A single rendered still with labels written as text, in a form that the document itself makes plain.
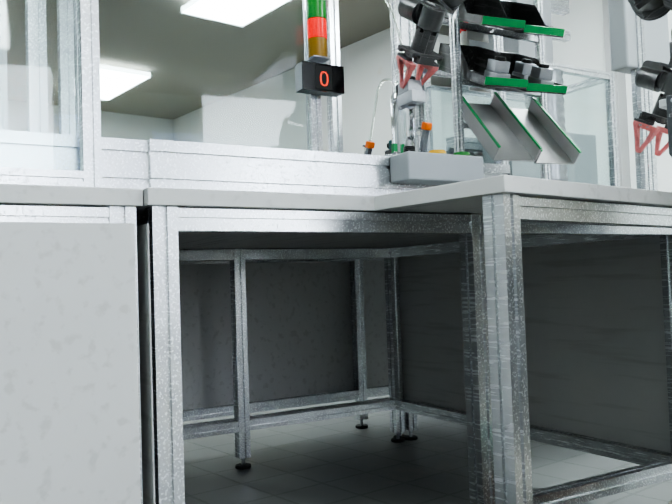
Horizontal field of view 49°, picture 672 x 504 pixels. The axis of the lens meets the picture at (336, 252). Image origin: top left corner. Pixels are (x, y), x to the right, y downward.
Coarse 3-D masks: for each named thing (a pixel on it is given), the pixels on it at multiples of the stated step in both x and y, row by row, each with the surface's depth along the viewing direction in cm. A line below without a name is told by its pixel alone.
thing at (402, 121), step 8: (392, 88) 284; (392, 96) 285; (392, 104) 284; (424, 104) 284; (392, 112) 284; (400, 112) 281; (408, 112) 280; (424, 112) 284; (392, 120) 285; (400, 120) 281; (408, 120) 280; (392, 128) 285; (400, 128) 281; (408, 128) 280; (392, 136) 285; (400, 136) 281; (400, 144) 281
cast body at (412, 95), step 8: (416, 80) 184; (400, 88) 185; (408, 88) 183; (416, 88) 184; (400, 96) 186; (408, 96) 183; (416, 96) 182; (424, 96) 183; (400, 104) 186; (408, 104) 184; (416, 104) 185
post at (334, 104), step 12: (336, 0) 305; (336, 12) 304; (336, 24) 304; (336, 36) 304; (336, 48) 303; (336, 60) 303; (336, 108) 303; (336, 120) 302; (336, 132) 301; (336, 144) 301
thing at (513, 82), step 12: (444, 48) 211; (468, 48) 216; (480, 48) 216; (444, 60) 211; (468, 60) 218; (480, 60) 216; (468, 72) 199; (480, 72) 217; (492, 84) 192; (504, 84) 193; (516, 84) 195
